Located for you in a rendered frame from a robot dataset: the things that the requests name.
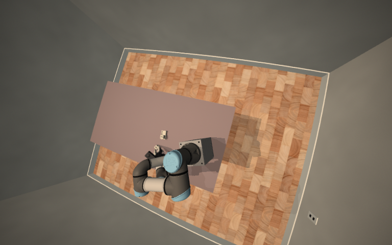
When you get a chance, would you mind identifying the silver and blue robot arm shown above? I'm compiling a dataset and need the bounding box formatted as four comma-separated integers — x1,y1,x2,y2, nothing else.
133,143,201,202

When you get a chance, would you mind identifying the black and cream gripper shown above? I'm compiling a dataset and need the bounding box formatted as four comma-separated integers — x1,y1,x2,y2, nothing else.
154,146,165,157

